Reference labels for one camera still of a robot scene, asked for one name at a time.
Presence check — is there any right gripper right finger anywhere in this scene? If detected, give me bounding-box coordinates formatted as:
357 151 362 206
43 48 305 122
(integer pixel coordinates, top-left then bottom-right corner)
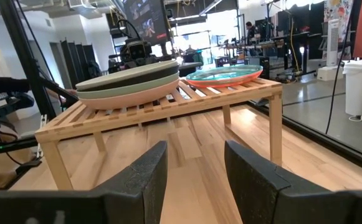
224 139 362 224

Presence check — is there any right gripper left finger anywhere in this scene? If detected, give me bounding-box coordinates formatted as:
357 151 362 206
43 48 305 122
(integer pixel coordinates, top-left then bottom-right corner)
0 139 169 224

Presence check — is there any black plate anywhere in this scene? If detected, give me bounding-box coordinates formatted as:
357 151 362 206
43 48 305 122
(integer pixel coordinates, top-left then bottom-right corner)
76 65 181 94

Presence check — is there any sage green plate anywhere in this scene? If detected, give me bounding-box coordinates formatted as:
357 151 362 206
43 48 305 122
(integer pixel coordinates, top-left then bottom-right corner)
76 72 181 100

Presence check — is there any pale grey plate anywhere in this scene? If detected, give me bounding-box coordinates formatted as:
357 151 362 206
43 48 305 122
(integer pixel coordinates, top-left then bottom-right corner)
74 60 181 91

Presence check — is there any matte pink plate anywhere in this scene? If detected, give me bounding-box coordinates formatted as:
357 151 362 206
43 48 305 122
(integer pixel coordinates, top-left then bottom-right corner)
78 78 181 110

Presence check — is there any wooden slatted shelf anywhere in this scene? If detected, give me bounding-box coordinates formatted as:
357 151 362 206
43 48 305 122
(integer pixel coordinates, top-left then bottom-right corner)
34 77 283 191

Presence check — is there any blue translucent plate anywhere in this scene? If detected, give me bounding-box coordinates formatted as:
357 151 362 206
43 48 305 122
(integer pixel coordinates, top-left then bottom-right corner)
186 64 264 82

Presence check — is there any orange translucent plate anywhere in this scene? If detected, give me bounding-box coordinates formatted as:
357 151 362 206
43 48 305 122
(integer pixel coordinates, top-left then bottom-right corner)
186 70 264 89

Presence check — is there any black folding screen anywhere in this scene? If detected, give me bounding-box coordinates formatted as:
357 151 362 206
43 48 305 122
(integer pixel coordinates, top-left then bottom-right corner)
60 39 96 85

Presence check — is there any person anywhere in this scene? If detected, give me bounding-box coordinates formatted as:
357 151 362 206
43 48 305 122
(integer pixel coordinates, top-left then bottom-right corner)
245 21 258 42

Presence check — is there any white plastic bin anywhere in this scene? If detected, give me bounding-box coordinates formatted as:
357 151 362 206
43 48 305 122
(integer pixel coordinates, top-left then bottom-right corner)
342 57 362 118

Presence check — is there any black standing desk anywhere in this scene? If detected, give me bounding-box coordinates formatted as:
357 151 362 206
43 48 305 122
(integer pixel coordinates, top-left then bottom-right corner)
270 30 313 75

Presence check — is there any white tower fan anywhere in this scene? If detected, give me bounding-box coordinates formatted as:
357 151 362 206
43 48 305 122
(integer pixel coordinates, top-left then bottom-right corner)
316 18 343 82

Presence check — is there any colourful patterned banner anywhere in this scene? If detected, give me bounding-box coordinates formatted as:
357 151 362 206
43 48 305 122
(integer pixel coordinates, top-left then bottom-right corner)
323 0 355 23

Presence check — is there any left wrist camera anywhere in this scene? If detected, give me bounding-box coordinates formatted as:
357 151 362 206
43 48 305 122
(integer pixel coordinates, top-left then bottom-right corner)
129 39 148 60

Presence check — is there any large wall screen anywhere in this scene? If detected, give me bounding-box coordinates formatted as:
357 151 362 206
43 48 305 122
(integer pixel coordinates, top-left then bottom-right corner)
123 0 171 46

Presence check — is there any yellow background cable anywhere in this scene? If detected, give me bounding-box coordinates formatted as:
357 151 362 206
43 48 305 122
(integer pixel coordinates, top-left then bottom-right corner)
288 17 300 73

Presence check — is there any long black floor cable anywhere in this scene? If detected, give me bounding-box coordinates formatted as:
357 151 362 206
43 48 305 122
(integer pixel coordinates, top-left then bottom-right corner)
325 0 355 135

